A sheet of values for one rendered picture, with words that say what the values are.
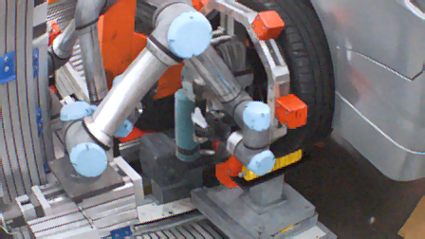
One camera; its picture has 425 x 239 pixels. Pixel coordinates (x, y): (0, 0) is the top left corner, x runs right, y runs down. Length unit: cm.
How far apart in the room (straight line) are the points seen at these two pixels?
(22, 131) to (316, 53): 109
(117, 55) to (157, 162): 48
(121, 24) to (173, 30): 107
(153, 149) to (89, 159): 114
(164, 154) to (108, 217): 84
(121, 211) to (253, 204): 88
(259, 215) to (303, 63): 80
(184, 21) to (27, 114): 63
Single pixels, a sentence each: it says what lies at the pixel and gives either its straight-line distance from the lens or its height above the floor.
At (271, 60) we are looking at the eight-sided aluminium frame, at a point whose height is 100.
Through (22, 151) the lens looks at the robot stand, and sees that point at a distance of 205.
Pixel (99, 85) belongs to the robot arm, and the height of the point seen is 101.
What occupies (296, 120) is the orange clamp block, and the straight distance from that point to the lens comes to 225.
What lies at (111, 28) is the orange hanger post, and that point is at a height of 93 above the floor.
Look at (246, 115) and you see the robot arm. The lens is 196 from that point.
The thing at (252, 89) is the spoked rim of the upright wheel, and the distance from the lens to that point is 258.
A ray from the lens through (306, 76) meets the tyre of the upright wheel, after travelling 227.
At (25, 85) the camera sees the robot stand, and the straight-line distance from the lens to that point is 196.
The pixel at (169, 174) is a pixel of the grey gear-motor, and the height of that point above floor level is 31.
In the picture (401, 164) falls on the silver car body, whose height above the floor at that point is 83.
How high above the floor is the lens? 199
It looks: 31 degrees down
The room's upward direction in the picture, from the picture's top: 1 degrees clockwise
